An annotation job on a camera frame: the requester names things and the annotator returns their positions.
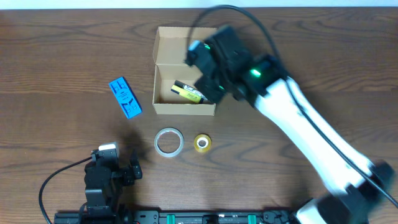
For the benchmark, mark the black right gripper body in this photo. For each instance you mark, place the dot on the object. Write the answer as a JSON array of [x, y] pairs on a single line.
[[224, 74]]

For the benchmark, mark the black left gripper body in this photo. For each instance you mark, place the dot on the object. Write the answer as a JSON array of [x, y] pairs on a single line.
[[119, 179]]

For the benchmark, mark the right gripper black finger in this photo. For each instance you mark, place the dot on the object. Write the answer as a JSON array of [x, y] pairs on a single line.
[[212, 91], [202, 59]]

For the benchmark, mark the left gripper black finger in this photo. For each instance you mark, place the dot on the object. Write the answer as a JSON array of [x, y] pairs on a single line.
[[135, 166], [129, 176]]

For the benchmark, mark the yellow highlighter pen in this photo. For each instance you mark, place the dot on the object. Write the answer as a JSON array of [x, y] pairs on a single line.
[[187, 94]]

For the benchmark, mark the small yellow tape roll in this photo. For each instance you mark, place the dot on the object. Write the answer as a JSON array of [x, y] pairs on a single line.
[[202, 143]]

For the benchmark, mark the blue magnetic whiteboard duster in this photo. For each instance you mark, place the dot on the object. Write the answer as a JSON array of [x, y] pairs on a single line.
[[125, 97]]

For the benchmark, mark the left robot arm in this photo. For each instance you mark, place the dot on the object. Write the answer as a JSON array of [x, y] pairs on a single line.
[[105, 202]]

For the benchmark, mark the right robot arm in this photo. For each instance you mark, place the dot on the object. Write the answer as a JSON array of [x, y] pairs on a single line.
[[355, 185]]

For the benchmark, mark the brown cardboard box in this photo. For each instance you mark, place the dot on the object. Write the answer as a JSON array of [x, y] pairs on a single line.
[[169, 54]]

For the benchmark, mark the large clear tape roll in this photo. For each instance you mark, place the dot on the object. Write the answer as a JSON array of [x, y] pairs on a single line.
[[175, 152]]

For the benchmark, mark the black marker pen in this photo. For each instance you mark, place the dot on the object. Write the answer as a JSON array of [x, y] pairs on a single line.
[[189, 88]]

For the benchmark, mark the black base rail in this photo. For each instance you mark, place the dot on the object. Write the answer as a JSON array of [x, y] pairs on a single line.
[[155, 217]]

